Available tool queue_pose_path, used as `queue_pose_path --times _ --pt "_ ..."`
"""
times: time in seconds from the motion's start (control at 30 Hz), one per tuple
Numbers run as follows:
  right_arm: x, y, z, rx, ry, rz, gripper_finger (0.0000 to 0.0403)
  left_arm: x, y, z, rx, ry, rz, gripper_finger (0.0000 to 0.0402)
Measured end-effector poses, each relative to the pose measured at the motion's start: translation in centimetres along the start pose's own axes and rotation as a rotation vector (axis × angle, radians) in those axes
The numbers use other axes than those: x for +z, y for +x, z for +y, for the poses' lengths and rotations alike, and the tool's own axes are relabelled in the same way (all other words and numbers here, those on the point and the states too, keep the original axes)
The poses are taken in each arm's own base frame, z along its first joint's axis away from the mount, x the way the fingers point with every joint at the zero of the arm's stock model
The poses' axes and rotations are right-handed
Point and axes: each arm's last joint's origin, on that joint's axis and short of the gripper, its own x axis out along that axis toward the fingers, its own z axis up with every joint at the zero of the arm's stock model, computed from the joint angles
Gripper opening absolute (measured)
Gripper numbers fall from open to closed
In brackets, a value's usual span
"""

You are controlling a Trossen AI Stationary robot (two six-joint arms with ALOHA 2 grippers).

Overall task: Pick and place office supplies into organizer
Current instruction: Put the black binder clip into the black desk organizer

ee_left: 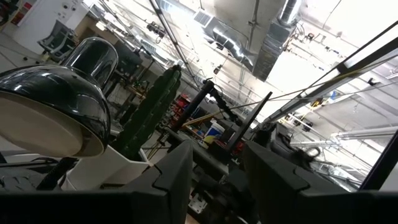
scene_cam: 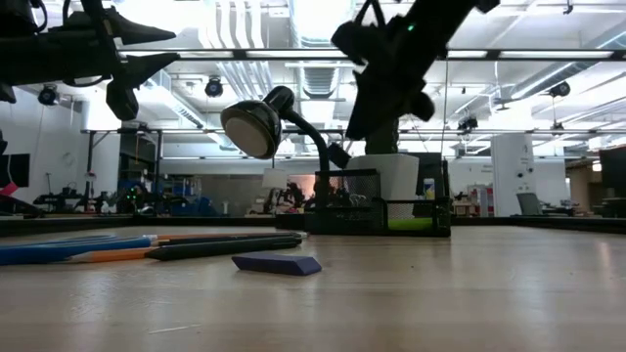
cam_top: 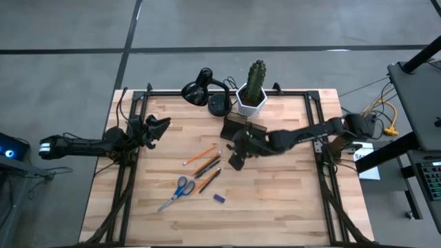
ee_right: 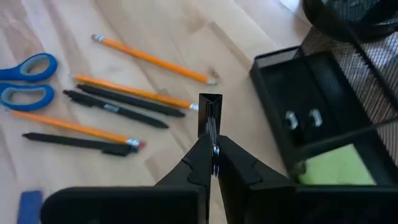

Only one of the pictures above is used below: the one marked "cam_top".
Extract backlit keyboard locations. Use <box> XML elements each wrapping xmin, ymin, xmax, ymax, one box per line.
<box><xmin>418</xmin><ymin>161</ymin><xmax>441</xmax><ymax>203</ymax></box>

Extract black stand beam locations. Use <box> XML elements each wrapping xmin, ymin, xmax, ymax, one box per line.
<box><xmin>354</xmin><ymin>132</ymin><xmax>420</xmax><ymax>173</ymax></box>

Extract white paper sheet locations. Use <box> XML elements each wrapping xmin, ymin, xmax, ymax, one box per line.
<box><xmin>353</xmin><ymin>143</ymin><xmax>382</xmax><ymax>182</ymax></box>

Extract black device with blue light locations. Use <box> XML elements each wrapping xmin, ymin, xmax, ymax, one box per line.
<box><xmin>0</xmin><ymin>132</ymin><xmax>30</xmax><ymax>162</ymax></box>

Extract blue handled scissors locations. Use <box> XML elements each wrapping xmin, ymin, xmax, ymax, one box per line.
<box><xmin>157</xmin><ymin>176</ymin><xmax>196</xmax><ymax>212</ymax></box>

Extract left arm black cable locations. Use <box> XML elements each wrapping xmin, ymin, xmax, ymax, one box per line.
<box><xmin>115</xmin><ymin>87</ymin><xmax>131</xmax><ymax>121</ymax></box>

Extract black aluminium table frame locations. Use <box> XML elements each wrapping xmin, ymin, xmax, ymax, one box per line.
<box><xmin>79</xmin><ymin>82</ymin><xmax>376</xmax><ymax>247</ymax></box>

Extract black pole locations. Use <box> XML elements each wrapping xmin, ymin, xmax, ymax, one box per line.
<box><xmin>401</xmin><ymin>34</ymin><xmax>441</xmax><ymax>75</ymax></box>

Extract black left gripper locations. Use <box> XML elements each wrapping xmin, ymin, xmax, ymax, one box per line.
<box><xmin>127</xmin><ymin>114</ymin><xmax>172</xmax><ymax>150</ymax></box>

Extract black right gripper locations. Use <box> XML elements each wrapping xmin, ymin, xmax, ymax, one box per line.
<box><xmin>228</xmin><ymin>127</ymin><xmax>275</xmax><ymax>172</ymax></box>

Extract black gooseneck desk lamp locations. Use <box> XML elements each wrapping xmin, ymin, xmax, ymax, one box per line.
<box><xmin>181</xmin><ymin>67</ymin><xmax>234</xmax><ymax>118</ymax></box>

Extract green cactus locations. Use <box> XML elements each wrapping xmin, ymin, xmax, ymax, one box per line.
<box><xmin>243</xmin><ymin>59</ymin><xmax>267</xmax><ymax>106</ymax></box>

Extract dark grey flat panel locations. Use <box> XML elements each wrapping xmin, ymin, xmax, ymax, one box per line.
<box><xmin>387</xmin><ymin>60</ymin><xmax>441</xmax><ymax>152</ymax></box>

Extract black lamp cable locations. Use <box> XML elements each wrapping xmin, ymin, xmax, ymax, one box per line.
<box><xmin>223</xmin><ymin>76</ymin><xmax>239</xmax><ymax>91</ymax></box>

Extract grey metal stand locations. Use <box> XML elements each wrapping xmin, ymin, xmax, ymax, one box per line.
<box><xmin>0</xmin><ymin>154</ymin><xmax>56</xmax><ymax>248</ymax></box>

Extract yellow cable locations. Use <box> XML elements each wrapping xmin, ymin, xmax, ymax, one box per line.
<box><xmin>361</xmin><ymin>99</ymin><xmax>400</xmax><ymax>137</ymax></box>

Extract black mesh desk organizer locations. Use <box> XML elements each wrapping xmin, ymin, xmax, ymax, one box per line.
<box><xmin>220</xmin><ymin>112</ymin><xmax>268</xmax><ymax>141</ymax></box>

